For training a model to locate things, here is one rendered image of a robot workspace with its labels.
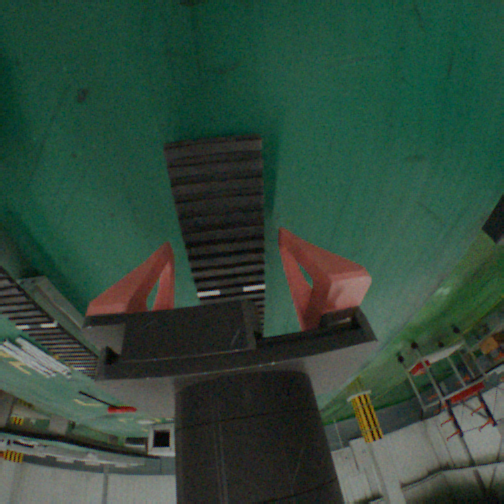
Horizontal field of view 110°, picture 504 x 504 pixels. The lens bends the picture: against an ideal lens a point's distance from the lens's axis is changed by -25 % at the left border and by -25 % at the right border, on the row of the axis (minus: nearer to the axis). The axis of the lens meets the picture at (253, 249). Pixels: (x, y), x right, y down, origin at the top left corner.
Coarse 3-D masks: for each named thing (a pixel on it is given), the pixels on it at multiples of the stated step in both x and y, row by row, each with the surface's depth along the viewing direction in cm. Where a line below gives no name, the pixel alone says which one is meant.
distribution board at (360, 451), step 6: (336, 426) 816; (360, 438) 757; (354, 444) 743; (360, 444) 741; (366, 444) 738; (354, 450) 726; (360, 450) 724; (366, 450) 721; (342, 456) 726; (354, 456) 716; (360, 456) 707; (366, 456) 705; (360, 462) 691; (366, 462) 689; (372, 462) 686; (348, 468) 693; (360, 468) 676
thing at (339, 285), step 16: (288, 240) 14; (288, 256) 16; (304, 256) 12; (320, 256) 11; (336, 256) 11; (288, 272) 15; (320, 272) 10; (336, 272) 10; (352, 272) 9; (304, 288) 15; (320, 288) 10; (336, 288) 10; (352, 288) 10; (304, 304) 14; (320, 304) 11; (336, 304) 10; (352, 304) 11; (304, 320) 13; (320, 320) 11; (336, 320) 10
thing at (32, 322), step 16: (0, 272) 13; (0, 288) 14; (16, 288) 14; (0, 304) 15; (16, 304) 15; (32, 304) 15; (16, 320) 17; (32, 320) 17; (48, 320) 17; (32, 336) 19; (48, 336) 19; (64, 336) 19; (64, 352) 21; (80, 352) 21; (80, 368) 24; (96, 368) 24
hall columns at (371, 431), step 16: (352, 400) 490; (368, 400) 468; (368, 416) 441; (368, 432) 416; (368, 448) 411; (384, 448) 389; (16, 464) 327; (384, 464) 365; (0, 480) 276; (16, 480) 301; (384, 480) 342; (0, 496) 252; (384, 496) 333; (400, 496) 313
